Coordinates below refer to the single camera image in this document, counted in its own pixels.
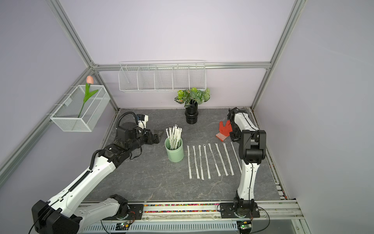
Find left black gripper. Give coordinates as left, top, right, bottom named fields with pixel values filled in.
left=128, top=128, right=164, bottom=152

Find white straw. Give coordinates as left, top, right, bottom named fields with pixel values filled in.
left=215, top=143, right=228, bottom=176
left=198, top=145, right=205, bottom=180
left=208, top=143, right=222, bottom=176
left=223, top=143, right=235, bottom=176
left=203, top=144, right=211, bottom=179
left=192, top=145, right=200, bottom=179
left=187, top=145, right=192, bottom=179
left=230, top=142, right=242, bottom=173

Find green cylindrical storage cup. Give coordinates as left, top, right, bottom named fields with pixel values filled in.
left=165, top=138, right=184, bottom=162

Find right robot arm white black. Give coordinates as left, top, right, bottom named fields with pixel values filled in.
left=228, top=107, right=266, bottom=218

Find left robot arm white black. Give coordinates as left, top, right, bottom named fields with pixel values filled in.
left=32, top=129, right=164, bottom=234

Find bundle of wrapped white straws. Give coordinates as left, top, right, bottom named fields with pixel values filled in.
left=166, top=124, right=183, bottom=150

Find red work glove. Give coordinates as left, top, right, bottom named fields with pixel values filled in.
left=216, top=120, right=232, bottom=142

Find black vase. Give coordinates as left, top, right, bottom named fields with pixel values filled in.
left=185, top=100, right=199, bottom=124

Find green artificial plant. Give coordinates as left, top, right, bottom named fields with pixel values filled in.
left=174, top=87, right=210, bottom=108

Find pink artificial tulip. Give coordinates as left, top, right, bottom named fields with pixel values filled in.
left=78, top=76, right=98, bottom=118

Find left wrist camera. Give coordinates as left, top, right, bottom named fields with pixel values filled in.
left=115, top=112, right=149, bottom=142

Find white wire wall shelf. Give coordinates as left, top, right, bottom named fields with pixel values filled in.
left=118, top=60, right=206, bottom=92

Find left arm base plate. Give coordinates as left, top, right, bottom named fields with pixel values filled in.
left=104, top=204, right=144, bottom=220

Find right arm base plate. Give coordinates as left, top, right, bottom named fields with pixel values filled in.
left=217, top=201, right=260, bottom=219

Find aluminium frame struts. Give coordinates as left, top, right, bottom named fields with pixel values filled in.
left=0, top=0, right=307, bottom=188

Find white mesh wall basket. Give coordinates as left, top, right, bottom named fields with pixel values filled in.
left=50, top=85, right=111, bottom=132

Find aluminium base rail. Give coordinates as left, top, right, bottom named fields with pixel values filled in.
left=78, top=199, right=304, bottom=224

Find white slotted cable duct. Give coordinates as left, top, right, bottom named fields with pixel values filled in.
left=81, top=221, right=238, bottom=234

